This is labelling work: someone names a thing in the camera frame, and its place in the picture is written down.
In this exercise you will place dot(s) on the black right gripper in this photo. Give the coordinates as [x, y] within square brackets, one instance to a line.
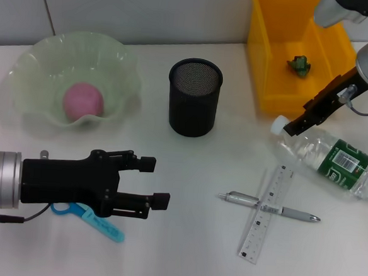
[332, 98]

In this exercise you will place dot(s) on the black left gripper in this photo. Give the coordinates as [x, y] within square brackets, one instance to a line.
[67, 182]

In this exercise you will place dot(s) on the clear plastic water bottle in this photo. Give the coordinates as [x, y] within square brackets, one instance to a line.
[328, 154]

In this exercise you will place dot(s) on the small green toy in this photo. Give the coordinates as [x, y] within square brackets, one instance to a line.
[299, 66]

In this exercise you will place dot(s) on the pink peach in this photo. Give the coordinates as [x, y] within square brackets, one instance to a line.
[84, 101]

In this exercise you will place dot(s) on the blue capped scissors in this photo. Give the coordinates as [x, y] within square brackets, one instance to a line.
[105, 228]

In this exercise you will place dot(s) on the grey ballpoint pen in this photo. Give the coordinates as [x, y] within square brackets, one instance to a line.
[243, 199]

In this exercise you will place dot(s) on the black mesh pen holder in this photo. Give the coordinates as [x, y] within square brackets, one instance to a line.
[192, 107]

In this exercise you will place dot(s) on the transparent plastic ruler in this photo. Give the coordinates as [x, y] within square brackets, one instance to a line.
[264, 225]

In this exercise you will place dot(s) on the pale green glass fruit plate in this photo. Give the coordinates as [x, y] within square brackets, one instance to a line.
[50, 62]

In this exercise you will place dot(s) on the yellow plastic bin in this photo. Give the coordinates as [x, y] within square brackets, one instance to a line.
[270, 71]

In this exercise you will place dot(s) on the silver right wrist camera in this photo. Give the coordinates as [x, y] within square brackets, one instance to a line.
[338, 11]

